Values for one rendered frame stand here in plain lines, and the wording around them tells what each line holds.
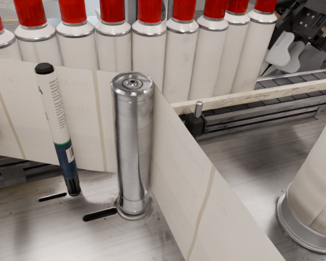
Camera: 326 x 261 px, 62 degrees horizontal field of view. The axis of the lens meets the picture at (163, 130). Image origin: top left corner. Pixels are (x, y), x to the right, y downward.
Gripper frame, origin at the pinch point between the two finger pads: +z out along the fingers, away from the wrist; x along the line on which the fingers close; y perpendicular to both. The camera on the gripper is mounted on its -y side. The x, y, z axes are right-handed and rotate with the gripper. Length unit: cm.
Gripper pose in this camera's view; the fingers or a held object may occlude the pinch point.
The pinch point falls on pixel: (262, 68)
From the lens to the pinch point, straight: 59.6
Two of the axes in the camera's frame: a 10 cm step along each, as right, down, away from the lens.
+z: -5.2, 7.4, 4.3
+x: 7.8, 2.2, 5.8
